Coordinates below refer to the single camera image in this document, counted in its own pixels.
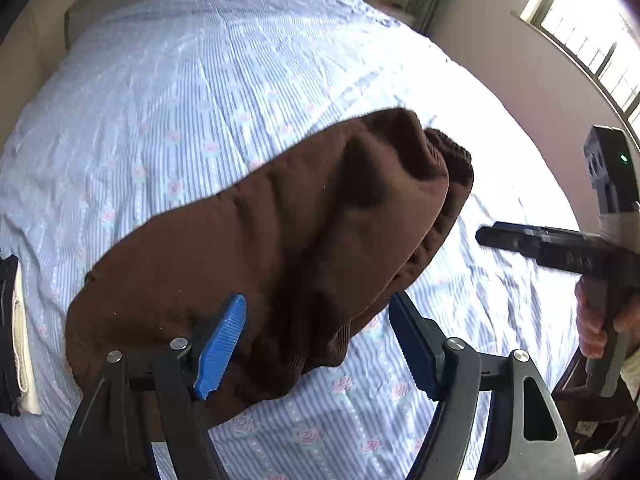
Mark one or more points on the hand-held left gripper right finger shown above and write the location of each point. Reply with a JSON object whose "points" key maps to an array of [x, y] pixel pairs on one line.
{"points": [[412, 345]]}

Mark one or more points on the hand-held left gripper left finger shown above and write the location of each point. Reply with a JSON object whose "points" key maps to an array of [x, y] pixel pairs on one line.
{"points": [[222, 335]]}

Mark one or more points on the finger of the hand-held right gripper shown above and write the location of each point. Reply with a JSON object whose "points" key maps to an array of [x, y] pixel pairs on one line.
{"points": [[510, 241]]}

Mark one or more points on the brown pants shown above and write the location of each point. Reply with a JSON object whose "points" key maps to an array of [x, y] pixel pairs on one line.
{"points": [[280, 260]]}

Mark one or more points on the person's right hand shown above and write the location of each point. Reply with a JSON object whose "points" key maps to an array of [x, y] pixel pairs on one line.
{"points": [[590, 325]]}

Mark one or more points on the dark wooden furniture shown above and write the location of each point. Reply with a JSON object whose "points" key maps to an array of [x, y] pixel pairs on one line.
{"points": [[590, 410]]}

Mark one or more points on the black and cream folded cloth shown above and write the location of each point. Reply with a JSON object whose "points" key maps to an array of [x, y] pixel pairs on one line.
{"points": [[15, 335]]}

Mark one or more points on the floral striped bed sheet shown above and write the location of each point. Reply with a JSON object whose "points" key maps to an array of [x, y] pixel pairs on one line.
{"points": [[175, 125]]}

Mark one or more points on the window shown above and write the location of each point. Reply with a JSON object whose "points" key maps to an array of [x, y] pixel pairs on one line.
{"points": [[595, 35]]}

